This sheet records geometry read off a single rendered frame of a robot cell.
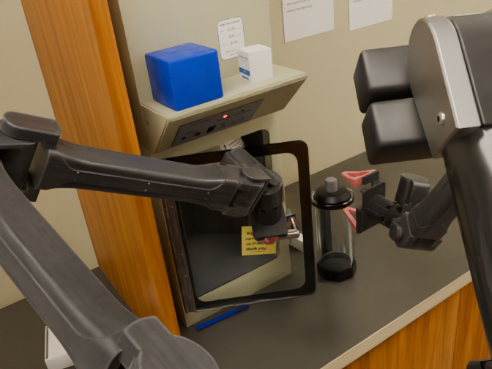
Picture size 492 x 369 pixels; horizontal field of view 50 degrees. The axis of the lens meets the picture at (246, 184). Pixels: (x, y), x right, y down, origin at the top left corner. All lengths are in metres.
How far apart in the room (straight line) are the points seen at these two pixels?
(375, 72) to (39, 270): 0.36
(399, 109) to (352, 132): 1.70
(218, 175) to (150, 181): 0.13
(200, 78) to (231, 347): 0.62
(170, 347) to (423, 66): 0.31
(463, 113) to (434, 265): 1.20
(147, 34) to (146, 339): 0.66
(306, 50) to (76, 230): 0.92
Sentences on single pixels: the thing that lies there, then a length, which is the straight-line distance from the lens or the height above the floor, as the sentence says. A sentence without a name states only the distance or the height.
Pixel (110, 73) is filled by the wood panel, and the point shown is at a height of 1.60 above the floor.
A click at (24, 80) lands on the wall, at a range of 1.41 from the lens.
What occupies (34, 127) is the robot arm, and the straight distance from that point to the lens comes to 0.70.
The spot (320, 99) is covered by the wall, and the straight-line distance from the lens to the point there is 1.88.
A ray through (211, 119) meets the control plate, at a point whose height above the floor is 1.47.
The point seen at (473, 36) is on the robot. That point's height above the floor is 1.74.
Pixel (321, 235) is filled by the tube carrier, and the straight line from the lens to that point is 1.33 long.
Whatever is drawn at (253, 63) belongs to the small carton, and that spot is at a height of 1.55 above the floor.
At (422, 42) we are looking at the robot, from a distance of 0.31.
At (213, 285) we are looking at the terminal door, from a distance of 1.22.
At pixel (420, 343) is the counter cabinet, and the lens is 1.51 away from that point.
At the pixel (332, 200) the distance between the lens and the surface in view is 1.27.
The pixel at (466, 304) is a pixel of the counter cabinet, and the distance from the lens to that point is 1.61.
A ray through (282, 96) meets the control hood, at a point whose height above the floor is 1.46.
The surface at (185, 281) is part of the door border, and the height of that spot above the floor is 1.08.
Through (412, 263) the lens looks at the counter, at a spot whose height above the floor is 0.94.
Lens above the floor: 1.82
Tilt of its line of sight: 28 degrees down
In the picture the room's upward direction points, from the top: 7 degrees counter-clockwise
